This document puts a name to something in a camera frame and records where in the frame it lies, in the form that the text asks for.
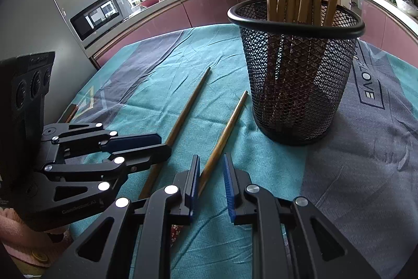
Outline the silver microwave oven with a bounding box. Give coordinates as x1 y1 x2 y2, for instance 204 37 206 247
69 0 132 48

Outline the teal grey tablecloth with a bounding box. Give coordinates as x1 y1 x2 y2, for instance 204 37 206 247
74 24 417 278

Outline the black mesh cup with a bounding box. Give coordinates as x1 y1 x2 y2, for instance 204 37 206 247
228 0 365 146

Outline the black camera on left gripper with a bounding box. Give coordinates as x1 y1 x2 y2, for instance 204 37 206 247
1 52 55 184

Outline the left hand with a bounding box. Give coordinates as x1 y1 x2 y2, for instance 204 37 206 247
1 208 73 268

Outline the chopstick with red patterned end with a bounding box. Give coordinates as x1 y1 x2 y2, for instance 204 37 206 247
138 67 211 200

